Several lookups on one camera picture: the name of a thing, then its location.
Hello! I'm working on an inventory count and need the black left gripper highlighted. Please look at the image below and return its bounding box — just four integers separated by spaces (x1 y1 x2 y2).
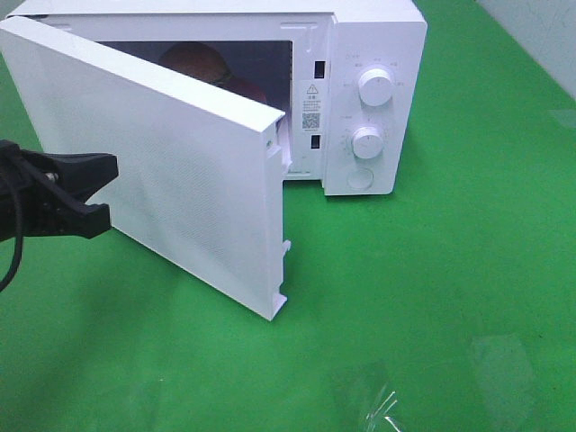
1 139 119 241

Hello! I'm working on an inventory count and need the burger with lettuce and tomato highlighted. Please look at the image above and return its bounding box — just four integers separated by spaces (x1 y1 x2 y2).
158 41 232 86

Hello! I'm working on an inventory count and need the round door release button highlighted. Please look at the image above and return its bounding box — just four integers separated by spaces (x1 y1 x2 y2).
346 168 374 190

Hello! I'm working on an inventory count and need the white microwave knob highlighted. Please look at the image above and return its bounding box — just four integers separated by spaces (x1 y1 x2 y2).
358 67 394 107
351 126 384 160

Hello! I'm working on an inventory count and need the pink round plate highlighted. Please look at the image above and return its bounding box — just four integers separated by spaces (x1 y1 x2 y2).
221 76 267 104

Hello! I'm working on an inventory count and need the white microwave oven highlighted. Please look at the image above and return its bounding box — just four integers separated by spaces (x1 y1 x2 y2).
5 1 427 195

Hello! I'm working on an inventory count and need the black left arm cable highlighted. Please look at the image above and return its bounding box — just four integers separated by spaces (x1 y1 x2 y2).
0 155 26 293

